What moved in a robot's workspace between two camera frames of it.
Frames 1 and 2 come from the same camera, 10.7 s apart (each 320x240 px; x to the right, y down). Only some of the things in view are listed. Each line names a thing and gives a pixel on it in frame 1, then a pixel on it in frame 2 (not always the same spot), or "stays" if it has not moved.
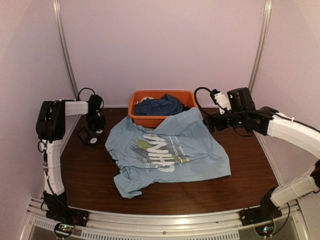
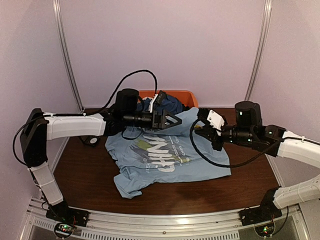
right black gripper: x=210 y=125 → x=210 y=133
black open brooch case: x=85 y=136 stays
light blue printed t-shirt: x=182 y=149 stays
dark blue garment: x=167 y=105 stays
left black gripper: x=101 y=126 → x=158 y=121
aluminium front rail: x=224 y=226 stays
